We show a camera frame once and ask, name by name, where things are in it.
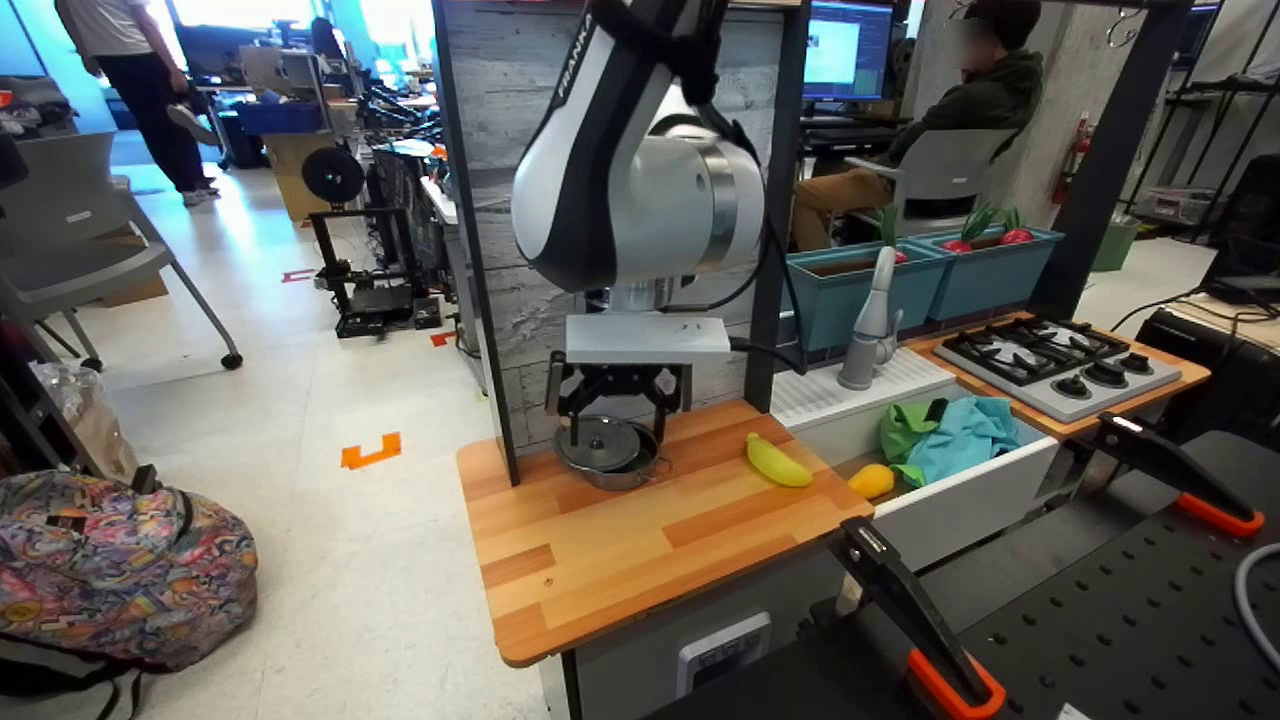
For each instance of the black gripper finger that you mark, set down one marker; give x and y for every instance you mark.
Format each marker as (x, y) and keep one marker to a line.
(649, 427)
(576, 431)

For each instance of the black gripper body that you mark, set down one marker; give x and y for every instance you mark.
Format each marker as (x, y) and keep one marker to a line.
(625, 383)

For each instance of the round metal pot lid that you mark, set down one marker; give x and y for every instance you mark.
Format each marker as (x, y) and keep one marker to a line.
(608, 443)

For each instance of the white black Franka robot arm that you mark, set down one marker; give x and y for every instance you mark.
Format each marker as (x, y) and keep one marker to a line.
(655, 202)

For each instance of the small dark metal pot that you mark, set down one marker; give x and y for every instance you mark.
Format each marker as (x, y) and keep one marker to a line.
(608, 479)

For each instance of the grey stone pattern back panel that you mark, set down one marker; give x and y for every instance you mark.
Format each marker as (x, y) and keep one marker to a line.
(527, 333)

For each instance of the yellow toy banana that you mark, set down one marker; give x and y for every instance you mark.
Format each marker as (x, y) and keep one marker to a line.
(779, 464)

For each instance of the yellow toy vegetable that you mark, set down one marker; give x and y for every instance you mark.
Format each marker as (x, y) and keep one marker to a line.
(875, 483)

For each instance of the teal planter box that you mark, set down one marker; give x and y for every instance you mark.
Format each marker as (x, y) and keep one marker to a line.
(992, 280)
(843, 294)

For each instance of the grey toy faucet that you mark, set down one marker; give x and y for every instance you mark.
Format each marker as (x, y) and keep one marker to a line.
(875, 325)

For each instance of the green cloth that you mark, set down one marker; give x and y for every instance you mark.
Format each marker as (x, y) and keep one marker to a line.
(901, 433)

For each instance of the teal cloth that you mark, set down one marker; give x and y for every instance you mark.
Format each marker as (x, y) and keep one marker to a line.
(967, 433)

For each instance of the white toy sink basin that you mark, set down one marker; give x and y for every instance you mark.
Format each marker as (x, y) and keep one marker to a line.
(961, 513)

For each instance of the red toy radish green leaves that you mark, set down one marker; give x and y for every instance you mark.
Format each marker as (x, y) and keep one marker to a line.
(1016, 235)
(961, 241)

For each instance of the computer monitor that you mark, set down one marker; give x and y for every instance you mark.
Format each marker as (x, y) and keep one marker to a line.
(843, 53)

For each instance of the grey chair backrest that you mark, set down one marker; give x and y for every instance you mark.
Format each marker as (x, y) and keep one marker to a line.
(954, 166)

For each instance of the white toy stove black grates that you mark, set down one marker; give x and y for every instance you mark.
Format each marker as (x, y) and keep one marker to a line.
(1055, 367)

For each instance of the seated person with headphones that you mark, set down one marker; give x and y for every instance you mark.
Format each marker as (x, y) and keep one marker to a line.
(986, 94)

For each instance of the colourful patterned backpack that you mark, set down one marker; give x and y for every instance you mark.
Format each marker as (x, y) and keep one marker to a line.
(122, 575)

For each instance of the grey folding chair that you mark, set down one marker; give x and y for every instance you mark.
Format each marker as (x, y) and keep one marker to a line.
(66, 252)

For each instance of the standing person dark trousers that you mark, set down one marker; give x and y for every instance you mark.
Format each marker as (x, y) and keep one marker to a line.
(143, 82)

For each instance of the black metal frame post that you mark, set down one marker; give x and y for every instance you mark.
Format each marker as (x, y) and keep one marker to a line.
(779, 265)
(478, 265)
(1107, 147)

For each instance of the black machine on frame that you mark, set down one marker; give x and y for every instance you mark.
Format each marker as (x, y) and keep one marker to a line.
(372, 241)

